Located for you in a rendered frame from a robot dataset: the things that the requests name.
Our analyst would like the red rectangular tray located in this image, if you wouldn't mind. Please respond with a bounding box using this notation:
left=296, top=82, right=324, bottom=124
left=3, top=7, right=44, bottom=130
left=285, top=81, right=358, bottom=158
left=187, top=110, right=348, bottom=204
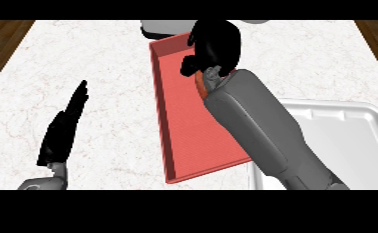
left=147, top=31, right=254, bottom=185

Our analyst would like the pale grey round object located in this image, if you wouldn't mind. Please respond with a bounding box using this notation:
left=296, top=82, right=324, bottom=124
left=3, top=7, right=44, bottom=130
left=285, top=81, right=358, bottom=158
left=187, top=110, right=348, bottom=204
left=230, top=19, right=271, bottom=25

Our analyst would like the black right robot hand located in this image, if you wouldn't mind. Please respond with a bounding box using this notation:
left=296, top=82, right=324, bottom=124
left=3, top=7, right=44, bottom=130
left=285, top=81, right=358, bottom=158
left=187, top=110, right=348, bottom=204
left=178, top=19, right=243, bottom=78

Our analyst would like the orange sweet potato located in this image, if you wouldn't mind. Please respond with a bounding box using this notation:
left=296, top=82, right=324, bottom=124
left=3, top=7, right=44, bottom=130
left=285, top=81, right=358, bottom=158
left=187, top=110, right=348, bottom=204
left=193, top=71, right=209, bottom=100

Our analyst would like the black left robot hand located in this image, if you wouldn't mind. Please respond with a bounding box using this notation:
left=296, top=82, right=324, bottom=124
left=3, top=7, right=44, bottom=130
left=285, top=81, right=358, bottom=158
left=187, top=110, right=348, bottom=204
left=35, top=79, right=90, bottom=168

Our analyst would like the white box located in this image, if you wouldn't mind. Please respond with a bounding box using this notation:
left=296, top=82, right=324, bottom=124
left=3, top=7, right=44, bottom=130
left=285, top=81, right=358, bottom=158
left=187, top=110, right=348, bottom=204
left=246, top=98, right=378, bottom=191

